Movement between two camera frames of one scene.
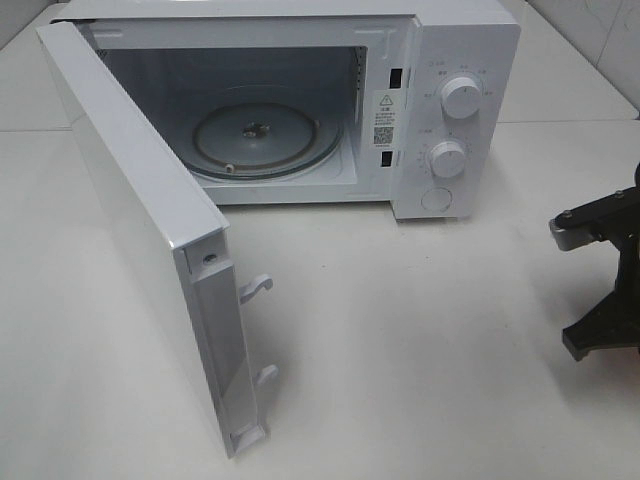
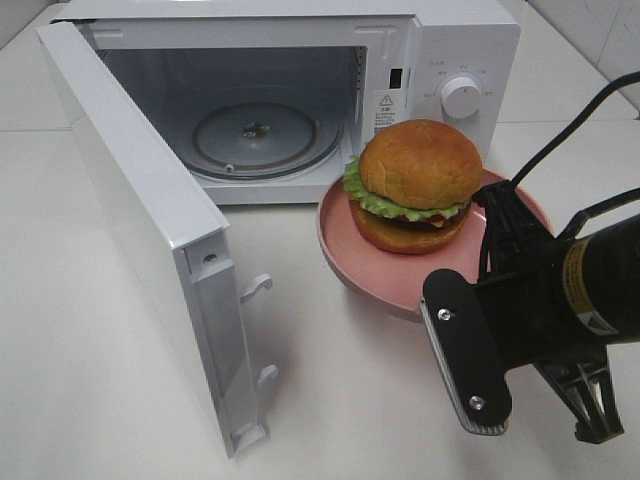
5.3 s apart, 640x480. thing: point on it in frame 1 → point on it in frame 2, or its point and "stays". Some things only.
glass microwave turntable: x=264 y=140 stays
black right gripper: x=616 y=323 → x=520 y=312
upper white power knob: x=460 y=97 stays
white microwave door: x=183 y=243 stays
